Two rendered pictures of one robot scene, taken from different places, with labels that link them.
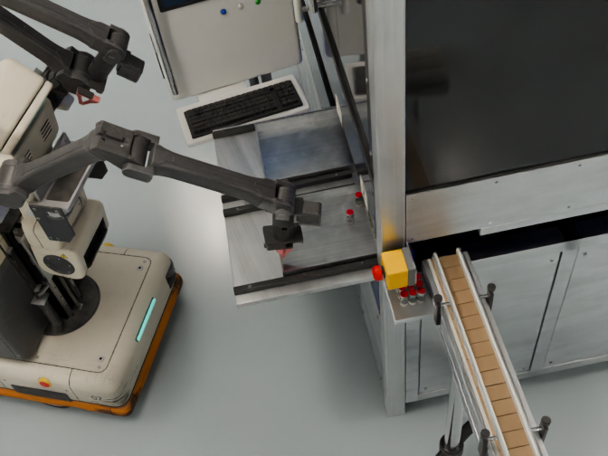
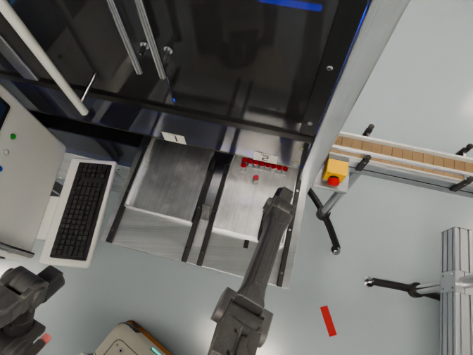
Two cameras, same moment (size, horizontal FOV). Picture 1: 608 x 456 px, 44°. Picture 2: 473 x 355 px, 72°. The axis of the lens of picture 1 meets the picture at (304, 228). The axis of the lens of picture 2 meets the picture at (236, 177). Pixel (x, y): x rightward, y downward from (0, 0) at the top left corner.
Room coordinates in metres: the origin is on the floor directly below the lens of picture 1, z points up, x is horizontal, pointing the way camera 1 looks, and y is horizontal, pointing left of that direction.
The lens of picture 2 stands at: (1.27, 0.35, 2.06)
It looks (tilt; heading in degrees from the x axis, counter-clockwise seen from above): 67 degrees down; 288
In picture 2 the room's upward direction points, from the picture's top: 2 degrees counter-clockwise
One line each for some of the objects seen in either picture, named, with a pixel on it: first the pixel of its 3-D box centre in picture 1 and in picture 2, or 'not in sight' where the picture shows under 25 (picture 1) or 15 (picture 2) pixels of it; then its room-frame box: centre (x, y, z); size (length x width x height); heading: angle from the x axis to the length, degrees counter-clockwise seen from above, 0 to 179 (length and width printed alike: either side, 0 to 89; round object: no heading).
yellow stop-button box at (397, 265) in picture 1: (397, 269); (335, 169); (1.08, -0.22, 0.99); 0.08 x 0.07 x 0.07; 92
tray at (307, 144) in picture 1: (313, 145); (172, 173); (1.66, -0.07, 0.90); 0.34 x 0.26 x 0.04; 92
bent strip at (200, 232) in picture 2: not in sight; (201, 225); (1.49, 0.09, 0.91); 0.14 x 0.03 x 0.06; 91
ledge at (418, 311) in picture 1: (414, 297); (332, 173); (1.07, -0.26, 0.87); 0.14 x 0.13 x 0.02; 92
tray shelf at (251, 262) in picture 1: (301, 194); (210, 202); (1.49, -0.01, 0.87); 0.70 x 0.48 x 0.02; 2
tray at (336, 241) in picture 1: (335, 227); (257, 193); (1.32, -0.09, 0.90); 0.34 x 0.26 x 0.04; 92
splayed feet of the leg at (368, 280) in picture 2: not in sight; (412, 290); (0.37, -0.07, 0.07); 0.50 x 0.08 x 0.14; 2
